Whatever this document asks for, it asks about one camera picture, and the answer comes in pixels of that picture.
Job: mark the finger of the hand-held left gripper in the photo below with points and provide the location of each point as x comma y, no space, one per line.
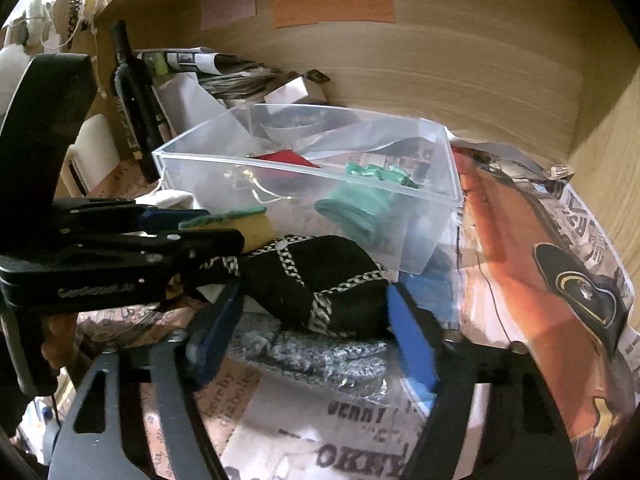
200,247
155,219

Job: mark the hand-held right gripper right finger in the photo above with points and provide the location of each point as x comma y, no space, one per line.
411,342

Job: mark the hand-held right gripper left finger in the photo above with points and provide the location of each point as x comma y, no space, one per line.
216,327

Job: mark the yellow sponge with green pad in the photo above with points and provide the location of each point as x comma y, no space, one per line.
252,230

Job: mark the clear plastic box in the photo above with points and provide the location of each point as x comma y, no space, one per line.
210,180

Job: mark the black cloth with checkered trim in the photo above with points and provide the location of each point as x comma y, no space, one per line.
320,270

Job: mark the person's left hand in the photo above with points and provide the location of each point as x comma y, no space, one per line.
56,345

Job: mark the white cloth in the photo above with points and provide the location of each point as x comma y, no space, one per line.
167,200

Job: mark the white plastic device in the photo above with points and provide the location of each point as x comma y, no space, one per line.
95,155

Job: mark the blue cleaning cloth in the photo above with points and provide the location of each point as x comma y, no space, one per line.
431,290

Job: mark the silver steel wool scourer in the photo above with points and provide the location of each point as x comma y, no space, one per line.
300,355

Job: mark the dark wine bottle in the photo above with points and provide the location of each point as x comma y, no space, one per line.
132,95

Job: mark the white paper bag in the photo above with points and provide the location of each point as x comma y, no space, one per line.
182,105

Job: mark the red cloth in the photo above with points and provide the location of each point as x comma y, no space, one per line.
285,158

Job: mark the green plastic spool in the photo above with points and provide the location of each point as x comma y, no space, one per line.
356,210

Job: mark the hanging lace ribbons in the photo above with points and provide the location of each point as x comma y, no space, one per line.
65,15

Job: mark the stack of newspapers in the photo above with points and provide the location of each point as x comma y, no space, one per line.
225,77

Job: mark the green bead cluster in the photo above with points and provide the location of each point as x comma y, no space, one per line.
382,172

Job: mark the small white cardboard box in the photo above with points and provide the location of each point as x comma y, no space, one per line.
292,91

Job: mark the pink paper note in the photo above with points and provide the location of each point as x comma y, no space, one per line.
228,5

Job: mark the orange paper note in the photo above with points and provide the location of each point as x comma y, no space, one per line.
332,7

